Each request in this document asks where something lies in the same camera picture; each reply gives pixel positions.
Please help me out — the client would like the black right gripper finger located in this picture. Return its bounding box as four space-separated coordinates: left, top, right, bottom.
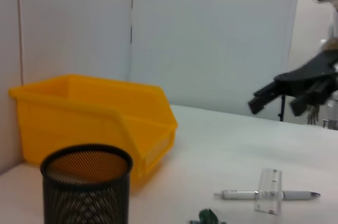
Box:
248 81 285 115
290 81 334 117

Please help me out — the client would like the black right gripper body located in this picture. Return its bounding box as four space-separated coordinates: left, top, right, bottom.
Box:
273 49 338 104

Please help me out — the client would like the green plastic scrap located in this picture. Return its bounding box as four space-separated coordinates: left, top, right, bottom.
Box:
190 208 225 224

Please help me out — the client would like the grey ballpoint pen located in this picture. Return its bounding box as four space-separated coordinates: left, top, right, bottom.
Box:
213 189 322 201

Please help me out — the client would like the clear plastic ruler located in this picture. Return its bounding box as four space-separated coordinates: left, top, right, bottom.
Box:
255 167 283 214

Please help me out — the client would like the black mesh pen cup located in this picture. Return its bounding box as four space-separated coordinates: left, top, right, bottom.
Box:
39 143 134 224

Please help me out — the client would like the dark blue stand pole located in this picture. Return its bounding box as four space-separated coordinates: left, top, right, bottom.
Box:
278 94 287 122

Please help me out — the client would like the yellow plastic bin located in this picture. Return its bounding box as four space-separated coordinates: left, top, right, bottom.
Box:
7 74 179 195

